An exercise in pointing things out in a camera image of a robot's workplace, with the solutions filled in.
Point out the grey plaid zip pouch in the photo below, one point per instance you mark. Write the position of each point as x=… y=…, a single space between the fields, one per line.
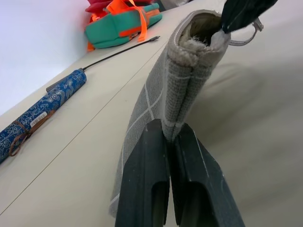
x=175 y=94

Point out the red fabric item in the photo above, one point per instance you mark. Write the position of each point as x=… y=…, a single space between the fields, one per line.
x=99 y=7

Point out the blue patterned fabric roll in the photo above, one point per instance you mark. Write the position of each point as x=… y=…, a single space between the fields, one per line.
x=42 y=107

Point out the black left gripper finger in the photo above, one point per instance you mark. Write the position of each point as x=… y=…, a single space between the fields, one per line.
x=144 y=175
x=203 y=182

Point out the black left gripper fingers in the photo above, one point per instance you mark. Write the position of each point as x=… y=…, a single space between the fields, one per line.
x=239 y=14

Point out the teal and orange bag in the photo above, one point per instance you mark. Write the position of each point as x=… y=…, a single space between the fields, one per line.
x=123 y=26

